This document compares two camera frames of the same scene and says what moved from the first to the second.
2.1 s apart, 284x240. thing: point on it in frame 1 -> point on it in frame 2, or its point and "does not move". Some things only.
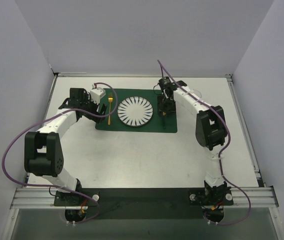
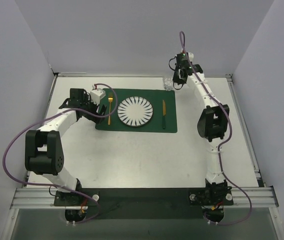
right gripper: x=165 y=105 -> x=178 y=75
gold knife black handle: x=164 y=114 does not move
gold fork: x=110 y=98 does not move
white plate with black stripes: x=135 y=111 does not move
